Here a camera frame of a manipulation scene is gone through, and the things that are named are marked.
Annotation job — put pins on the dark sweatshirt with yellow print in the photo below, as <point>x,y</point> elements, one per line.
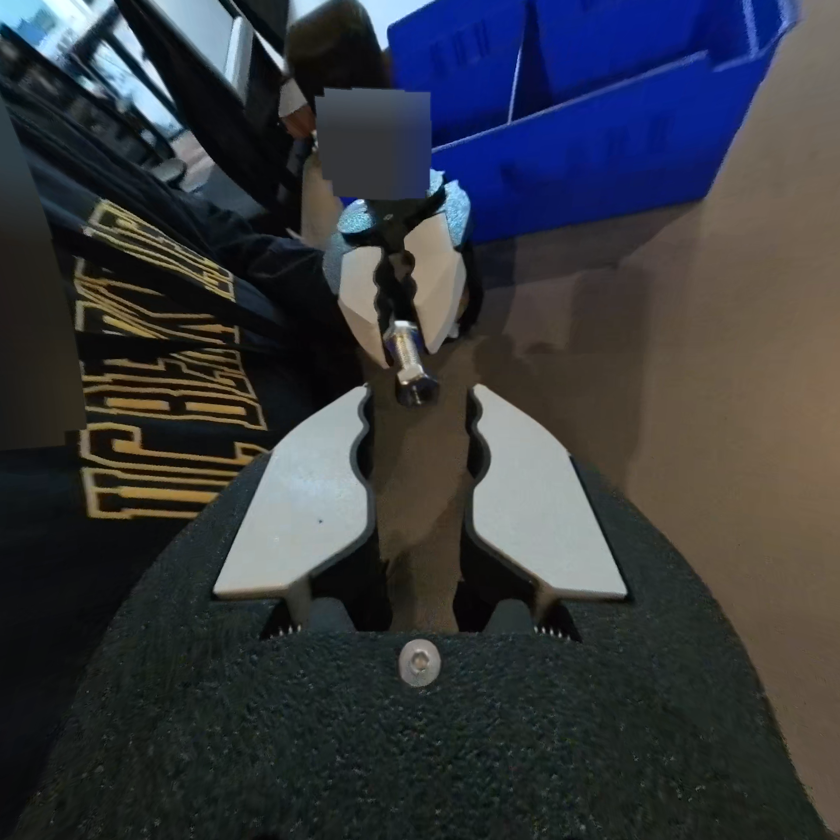
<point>164,394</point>

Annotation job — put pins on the person's left forearm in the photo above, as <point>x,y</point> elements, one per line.
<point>275,262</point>

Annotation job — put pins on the silver steel bolt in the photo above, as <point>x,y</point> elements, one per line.
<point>401,351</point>

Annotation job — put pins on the blue plastic divided bin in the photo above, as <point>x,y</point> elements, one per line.
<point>590,164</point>

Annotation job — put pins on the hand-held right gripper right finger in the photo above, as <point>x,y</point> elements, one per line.
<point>544,512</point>

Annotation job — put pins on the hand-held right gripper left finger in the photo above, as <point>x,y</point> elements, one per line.
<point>302,512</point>

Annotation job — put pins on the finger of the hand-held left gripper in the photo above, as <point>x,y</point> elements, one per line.
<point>358,295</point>
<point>436,282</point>

